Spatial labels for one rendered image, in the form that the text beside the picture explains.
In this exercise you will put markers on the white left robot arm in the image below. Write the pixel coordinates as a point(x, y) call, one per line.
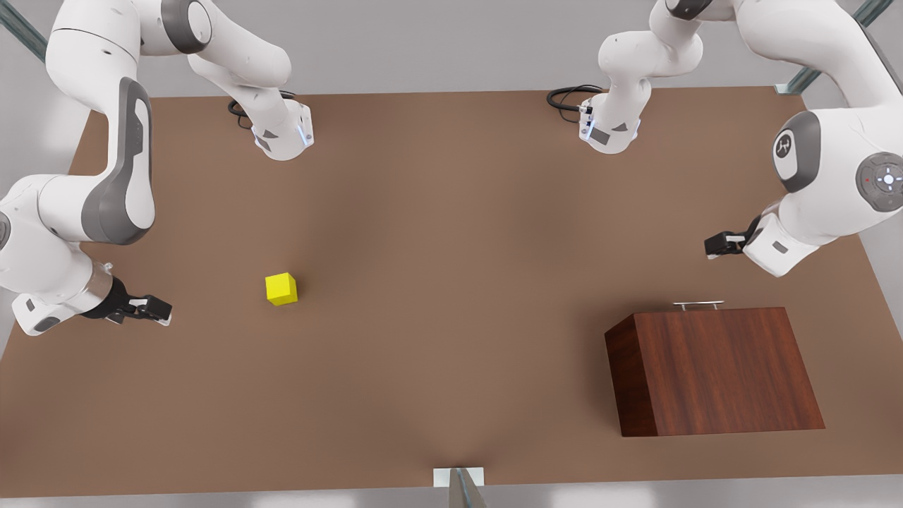
point(832, 162)

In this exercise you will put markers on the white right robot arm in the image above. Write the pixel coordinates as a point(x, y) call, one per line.
point(120, 176)

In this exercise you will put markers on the dark wooden drawer cabinet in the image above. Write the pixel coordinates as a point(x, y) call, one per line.
point(719, 367)

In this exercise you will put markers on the yellow cube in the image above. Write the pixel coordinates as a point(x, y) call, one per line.
point(281, 290)

